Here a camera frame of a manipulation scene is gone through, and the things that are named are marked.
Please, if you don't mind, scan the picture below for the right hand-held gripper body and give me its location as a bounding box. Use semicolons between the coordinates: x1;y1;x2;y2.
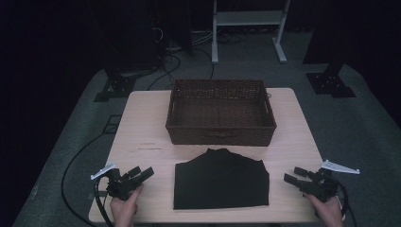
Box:
302;159;361;203

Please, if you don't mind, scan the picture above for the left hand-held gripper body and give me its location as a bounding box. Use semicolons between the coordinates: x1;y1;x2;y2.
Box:
90;162;143;201

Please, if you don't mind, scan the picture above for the black garment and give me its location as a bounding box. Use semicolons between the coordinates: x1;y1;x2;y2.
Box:
172;148;271;211

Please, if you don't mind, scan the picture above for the brown wicker basket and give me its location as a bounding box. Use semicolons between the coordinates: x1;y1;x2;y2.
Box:
165;79;278;148

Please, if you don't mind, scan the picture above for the person's right hand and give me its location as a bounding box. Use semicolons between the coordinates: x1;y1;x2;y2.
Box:
304;194;345;227

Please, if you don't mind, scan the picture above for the person's left hand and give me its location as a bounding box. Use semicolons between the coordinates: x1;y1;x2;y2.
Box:
109;184;145;227

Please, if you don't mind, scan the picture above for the black stand with flat base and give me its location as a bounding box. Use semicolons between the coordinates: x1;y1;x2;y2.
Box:
93;56;159;103
305;60;357;99

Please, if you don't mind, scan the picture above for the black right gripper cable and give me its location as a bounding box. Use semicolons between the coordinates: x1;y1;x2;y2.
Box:
334;179;358;227

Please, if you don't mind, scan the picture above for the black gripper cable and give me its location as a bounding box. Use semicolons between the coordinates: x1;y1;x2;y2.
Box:
334;179;358;227
94;177;115;227

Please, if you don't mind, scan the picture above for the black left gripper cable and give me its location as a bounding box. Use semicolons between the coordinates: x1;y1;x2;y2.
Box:
94;177;115;227

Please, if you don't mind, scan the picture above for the long black floor cable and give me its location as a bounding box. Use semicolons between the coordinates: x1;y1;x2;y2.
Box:
61;131;112;227

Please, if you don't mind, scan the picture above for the black looped floor cable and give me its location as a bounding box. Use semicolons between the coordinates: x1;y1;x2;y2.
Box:
146;46;183;92

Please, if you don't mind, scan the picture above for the thin black floor cable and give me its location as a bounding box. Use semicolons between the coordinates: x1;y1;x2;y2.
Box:
192;46;216;80

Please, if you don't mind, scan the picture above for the white metal desk frame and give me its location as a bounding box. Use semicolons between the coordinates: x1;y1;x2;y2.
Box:
211;0;292;65

